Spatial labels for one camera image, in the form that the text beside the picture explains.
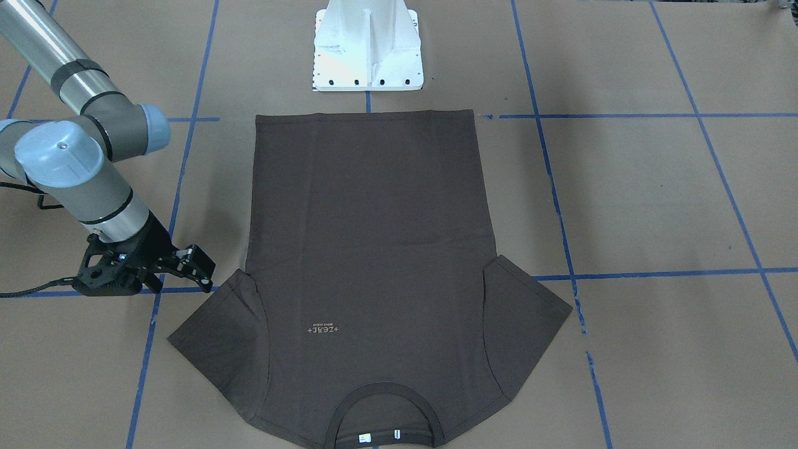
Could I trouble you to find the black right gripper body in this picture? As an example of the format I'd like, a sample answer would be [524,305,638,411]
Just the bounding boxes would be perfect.
[123,212,178,294]

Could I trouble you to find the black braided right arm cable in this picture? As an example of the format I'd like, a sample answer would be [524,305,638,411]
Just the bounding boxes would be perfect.
[0,181,85,299]

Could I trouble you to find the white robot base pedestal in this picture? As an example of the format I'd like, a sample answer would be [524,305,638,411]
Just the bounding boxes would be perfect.
[312,1,425,92]

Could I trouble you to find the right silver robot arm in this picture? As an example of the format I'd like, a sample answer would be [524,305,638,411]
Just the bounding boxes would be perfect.
[1,1,216,298]

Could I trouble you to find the dark brown t-shirt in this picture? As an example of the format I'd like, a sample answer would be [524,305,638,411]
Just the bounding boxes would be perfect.
[168,110,572,448]

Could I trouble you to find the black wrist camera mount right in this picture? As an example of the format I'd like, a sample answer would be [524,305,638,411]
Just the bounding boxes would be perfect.
[70,234,143,297]

